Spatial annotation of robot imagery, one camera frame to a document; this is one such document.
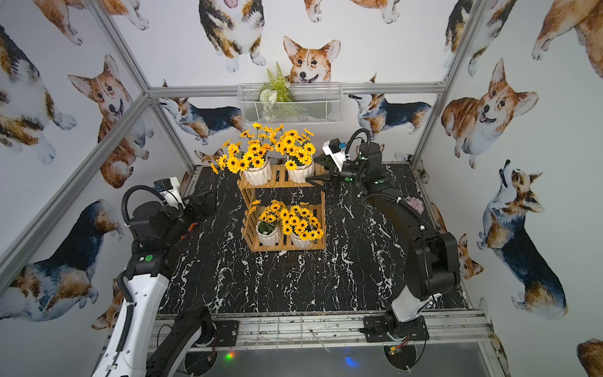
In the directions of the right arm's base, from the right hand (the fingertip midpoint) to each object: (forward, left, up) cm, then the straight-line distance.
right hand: (307, 168), depth 74 cm
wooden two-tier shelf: (0, +19, -15) cm, 24 cm away
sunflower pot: (-8, +16, -22) cm, 28 cm away
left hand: (-7, +30, -1) cm, 31 cm away
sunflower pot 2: (-12, +2, -18) cm, 21 cm away
